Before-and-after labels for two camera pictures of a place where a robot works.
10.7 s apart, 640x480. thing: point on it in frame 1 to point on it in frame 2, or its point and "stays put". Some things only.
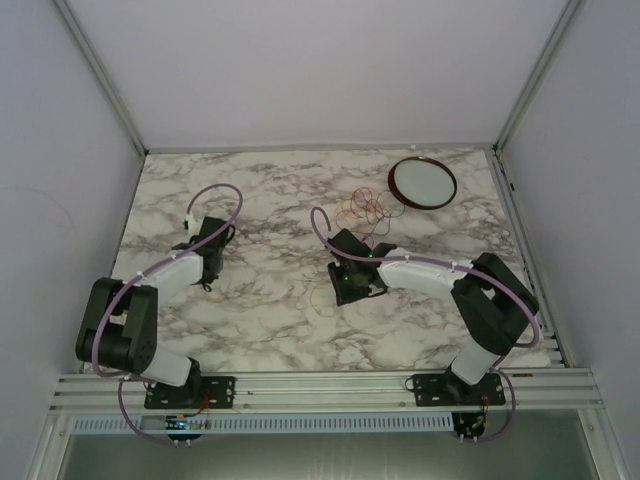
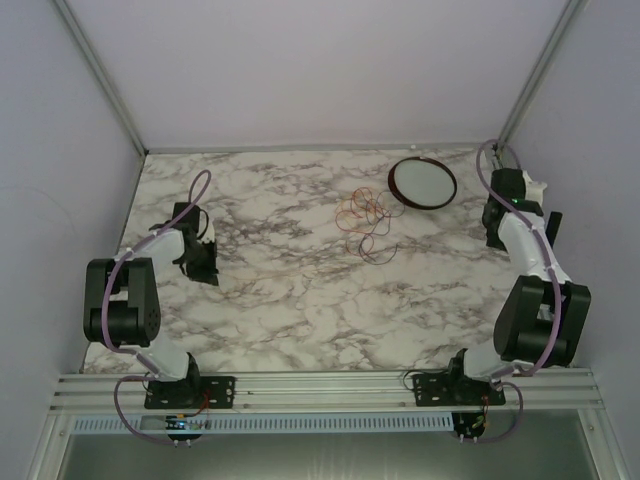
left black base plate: [203, 392] stays put
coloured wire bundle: [369, 213] stays put
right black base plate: [452, 389] stays put
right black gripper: [343, 295] to [553, 227]
